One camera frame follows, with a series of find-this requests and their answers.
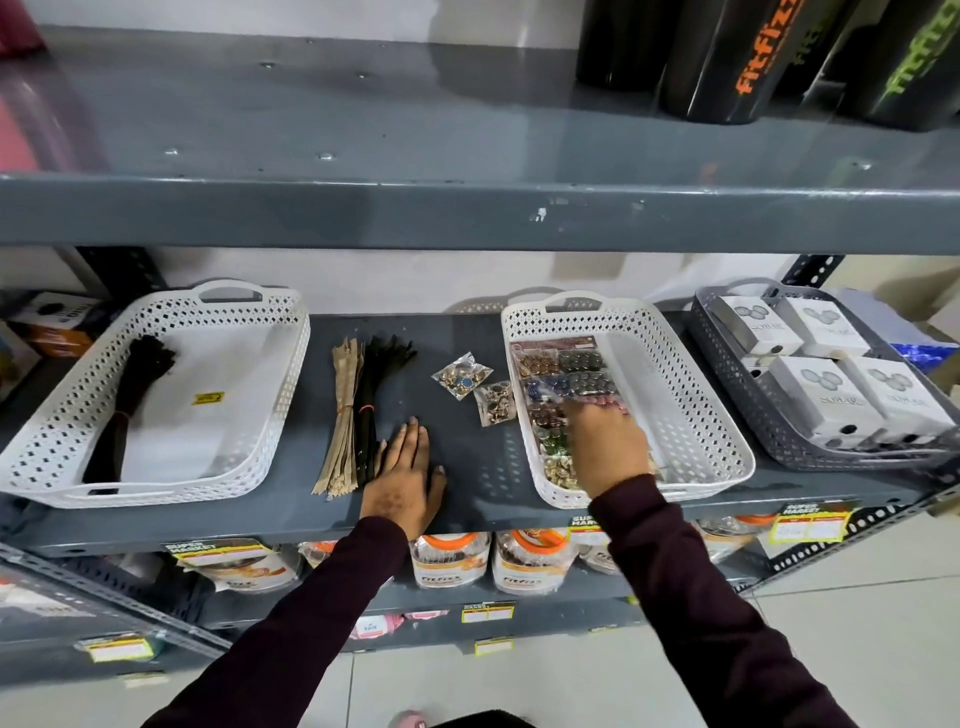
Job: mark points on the beige zipper bundle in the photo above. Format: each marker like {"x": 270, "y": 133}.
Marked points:
{"x": 346, "y": 420}

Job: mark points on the row of clear orange-lid jars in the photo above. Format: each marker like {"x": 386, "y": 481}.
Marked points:
{"x": 457, "y": 562}

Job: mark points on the black bottle with orange print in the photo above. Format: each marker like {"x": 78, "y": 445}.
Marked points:
{"x": 739, "y": 60}

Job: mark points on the pile of assorted button packets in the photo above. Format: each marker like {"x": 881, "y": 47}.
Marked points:
{"x": 559, "y": 375}

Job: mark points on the pink white packet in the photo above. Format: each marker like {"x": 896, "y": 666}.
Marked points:
{"x": 377, "y": 626}

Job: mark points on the pink slipper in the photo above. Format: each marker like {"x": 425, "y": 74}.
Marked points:
{"x": 409, "y": 721}

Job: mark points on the yellow black shelf price label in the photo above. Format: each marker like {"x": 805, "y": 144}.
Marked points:
{"x": 221, "y": 553}
{"x": 589, "y": 529}
{"x": 810, "y": 523}

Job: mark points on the grey metal shelving rack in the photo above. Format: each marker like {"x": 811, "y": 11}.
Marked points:
{"x": 450, "y": 214}

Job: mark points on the clear packet of metal buttons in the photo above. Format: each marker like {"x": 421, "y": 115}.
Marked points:
{"x": 459, "y": 375}
{"x": 496, "y": 403}

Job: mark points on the silver grey packet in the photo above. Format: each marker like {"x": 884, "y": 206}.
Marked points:
{"x": 874, "y": 315}

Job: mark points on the person's left hand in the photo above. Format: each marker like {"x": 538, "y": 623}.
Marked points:
{"x": 401, "y": 491}

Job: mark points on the plain black bottle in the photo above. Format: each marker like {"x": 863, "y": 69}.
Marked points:
{"x": 619, "y": 41}

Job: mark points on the white perforated basket with sticker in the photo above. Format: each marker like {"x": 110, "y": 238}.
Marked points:
{"x": 217, "y": 420}

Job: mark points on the small yellow sticker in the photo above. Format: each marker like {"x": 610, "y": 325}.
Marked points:
{"x": 208, "y": 398}

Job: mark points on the person's left forearm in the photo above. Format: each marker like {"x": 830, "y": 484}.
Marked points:
{"x": 300, "y": 622}

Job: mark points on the white perforated plastic basket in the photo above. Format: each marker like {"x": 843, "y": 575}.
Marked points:
{"x": 675, "y": 405}

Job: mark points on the person's right fingers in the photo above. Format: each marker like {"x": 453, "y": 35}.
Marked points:
{"x": 581, "y": 424}

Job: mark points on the white box with grey print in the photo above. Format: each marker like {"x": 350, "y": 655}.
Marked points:
{"x": 904, "y": 397}
{"x": 754, "y": 326}
{"x": 825, "y": 326}
{"x": 825, "y": 397}

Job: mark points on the small yellow price label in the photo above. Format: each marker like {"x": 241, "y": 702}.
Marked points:
{"x": 118, "y": 649}
{"x": 494, "y": 646}
{"x": 487, "y": 613}

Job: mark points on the person's left thumb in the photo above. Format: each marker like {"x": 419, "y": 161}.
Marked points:
{"x": 439, "y": 487}

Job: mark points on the person's right hand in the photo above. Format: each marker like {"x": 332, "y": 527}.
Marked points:
{"x": 611, "y": 454}

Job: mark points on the black bottle with dark print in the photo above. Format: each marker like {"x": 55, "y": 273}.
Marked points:
{"x": 810, "y": 45}

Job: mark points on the black and orange box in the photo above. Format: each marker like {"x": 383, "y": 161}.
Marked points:
{"x": 56, "y": 322}

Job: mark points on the red pink object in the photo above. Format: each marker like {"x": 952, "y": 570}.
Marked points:
{"x": 19, "y": 26}

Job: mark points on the shiny blue packet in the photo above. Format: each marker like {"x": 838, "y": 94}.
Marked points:
{"x": 916, "y": 355}

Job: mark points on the black bottle with green print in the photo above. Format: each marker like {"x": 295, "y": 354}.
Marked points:
{"x": 904, "y": 67}

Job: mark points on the grey perforated plastic basket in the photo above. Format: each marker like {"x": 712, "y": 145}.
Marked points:
{"x": 757, "y": 409}

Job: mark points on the person's right forearm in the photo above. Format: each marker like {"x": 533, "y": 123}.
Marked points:
{"x": 697, "y": 600}

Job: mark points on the black zipper bundle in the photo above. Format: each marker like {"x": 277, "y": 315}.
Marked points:
{"x": 124, "y": 405}
{"x": 369, "y": 420}

